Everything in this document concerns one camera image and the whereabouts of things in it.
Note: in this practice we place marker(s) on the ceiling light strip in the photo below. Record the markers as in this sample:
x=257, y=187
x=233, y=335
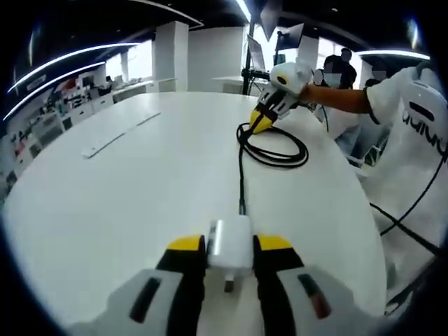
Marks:
x=70, y=57
x=52, y=82

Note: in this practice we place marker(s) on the open laptop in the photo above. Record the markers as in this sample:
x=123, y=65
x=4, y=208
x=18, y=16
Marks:
x=256, y=52

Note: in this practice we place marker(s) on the flat white bar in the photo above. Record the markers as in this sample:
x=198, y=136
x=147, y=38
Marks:
x=119, y=134

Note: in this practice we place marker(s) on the small dark monitor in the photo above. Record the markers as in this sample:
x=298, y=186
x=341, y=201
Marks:
x=290, y=36

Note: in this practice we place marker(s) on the black equipment stand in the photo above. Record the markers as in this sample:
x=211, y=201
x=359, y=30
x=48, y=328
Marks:
x=249, y=80

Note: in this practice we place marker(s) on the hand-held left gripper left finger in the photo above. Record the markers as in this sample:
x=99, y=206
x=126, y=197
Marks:
x=168, y=280

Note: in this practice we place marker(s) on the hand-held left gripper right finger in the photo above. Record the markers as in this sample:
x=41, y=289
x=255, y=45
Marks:
x=280, y=280

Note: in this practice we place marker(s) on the person in white shirt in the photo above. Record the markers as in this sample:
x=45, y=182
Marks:
x=402, y=157

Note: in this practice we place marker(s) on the row of white office desks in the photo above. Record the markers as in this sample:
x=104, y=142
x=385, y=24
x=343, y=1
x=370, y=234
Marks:
x=52, y=129

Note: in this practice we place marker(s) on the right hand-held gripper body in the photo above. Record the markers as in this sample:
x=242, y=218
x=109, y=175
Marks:
x=290, y=78

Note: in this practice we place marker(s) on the large dark monitor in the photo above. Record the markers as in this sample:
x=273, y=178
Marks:
x=271, y=19

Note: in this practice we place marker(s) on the white charger adapter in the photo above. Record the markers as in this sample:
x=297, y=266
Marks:
x=231, y=245

